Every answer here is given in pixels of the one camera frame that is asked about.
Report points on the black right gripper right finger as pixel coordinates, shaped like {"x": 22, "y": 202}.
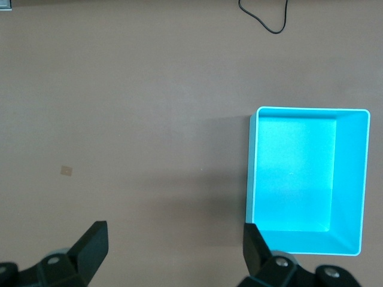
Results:
{"x": 257, "y": 257}

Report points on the teal plastic bin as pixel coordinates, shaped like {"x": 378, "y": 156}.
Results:
{"x": 299, "y": 164}

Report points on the white metal bracket plate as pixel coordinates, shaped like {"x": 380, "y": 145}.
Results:
{"x": 5, "y": 4}

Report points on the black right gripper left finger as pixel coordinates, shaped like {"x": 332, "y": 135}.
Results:
{"x": 86, "y": 251}

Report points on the small brown tape square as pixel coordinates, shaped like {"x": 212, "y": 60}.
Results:
{"x": 66, "y": 170}

